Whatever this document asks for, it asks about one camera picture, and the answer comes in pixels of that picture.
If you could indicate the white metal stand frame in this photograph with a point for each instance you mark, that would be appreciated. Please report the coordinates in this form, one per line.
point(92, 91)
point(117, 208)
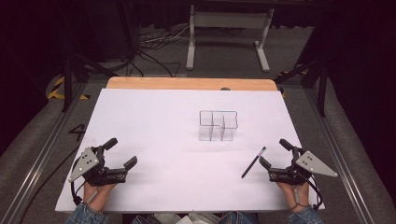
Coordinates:
point(230, 20)

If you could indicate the yellow black floor tape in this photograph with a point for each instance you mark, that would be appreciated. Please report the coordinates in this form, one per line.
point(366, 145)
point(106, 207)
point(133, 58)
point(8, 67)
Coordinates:
point(56, 90)

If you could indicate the dark wrist band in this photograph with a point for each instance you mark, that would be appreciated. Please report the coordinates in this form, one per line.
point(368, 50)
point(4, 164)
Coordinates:
point(299, 205)

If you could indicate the black floor tape mark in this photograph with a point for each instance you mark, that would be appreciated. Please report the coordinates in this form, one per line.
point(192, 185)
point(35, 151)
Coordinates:
point(78, 131)

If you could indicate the person's left hand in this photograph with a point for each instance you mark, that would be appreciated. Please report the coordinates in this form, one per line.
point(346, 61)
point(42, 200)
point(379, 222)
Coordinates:
point(98, 196)

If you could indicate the black pen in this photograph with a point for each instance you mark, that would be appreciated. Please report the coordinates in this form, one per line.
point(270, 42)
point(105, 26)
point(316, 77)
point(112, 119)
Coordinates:
point(253, 162)

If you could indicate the clear acrylic organizer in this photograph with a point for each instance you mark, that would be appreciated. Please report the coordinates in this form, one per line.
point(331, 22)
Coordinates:
point(218, 133)

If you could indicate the person's right hand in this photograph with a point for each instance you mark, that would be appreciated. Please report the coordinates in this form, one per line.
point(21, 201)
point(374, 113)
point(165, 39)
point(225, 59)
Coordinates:
point(295, 194)

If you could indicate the black tripod stand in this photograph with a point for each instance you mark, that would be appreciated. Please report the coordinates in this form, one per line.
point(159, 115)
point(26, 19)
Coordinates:
point(320, 81)
point(70, 77)

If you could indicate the white table cover sheet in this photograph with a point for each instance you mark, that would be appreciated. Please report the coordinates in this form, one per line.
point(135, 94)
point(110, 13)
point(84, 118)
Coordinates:
point(174, 140)

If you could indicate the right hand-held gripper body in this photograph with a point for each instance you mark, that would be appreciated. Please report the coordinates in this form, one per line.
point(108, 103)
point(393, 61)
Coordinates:
point(299, 172)

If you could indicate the wooden table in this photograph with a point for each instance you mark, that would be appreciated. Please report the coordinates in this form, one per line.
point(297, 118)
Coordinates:
point(186, 83)

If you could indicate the aluminium floor rail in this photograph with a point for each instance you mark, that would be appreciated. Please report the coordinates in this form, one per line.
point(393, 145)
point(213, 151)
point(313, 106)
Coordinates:
point(40, 161)
point(339, 155)

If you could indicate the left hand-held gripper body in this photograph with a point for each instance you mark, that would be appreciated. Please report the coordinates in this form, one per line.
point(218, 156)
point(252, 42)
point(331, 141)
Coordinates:
point(93, 169)

